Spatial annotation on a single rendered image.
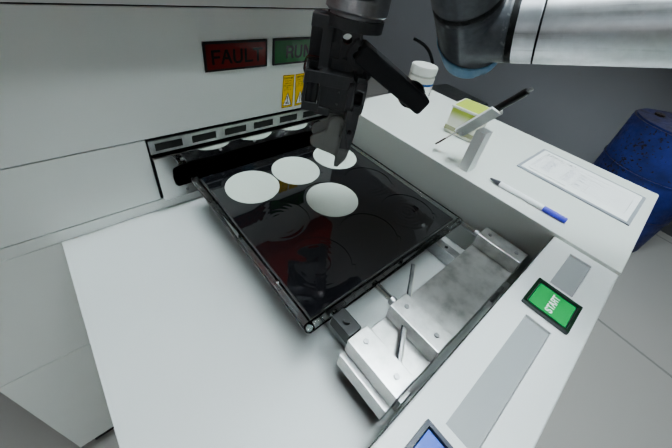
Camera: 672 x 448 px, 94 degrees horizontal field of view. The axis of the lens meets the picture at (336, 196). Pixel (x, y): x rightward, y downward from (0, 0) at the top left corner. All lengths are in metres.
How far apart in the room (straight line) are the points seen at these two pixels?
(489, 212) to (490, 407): 0.36
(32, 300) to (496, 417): 0.73
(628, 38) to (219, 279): 0.59
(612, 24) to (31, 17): 0.61
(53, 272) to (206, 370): 0.37
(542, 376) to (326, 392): 0.25
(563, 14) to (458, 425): 0.40
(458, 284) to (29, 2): 0.67
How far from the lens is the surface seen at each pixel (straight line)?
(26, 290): 0.77
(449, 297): 0.54
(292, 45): 0.67
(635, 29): 0.42
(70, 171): 0.63
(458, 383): 0.38
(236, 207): 0.56
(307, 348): 0.50
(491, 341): 0.42
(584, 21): 0.41
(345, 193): 0.61
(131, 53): 0.57
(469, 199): 0.65
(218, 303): 0.54
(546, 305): 0.49
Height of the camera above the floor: 1.28
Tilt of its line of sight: 39 degrees down
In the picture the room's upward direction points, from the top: 11 degrees clockwise
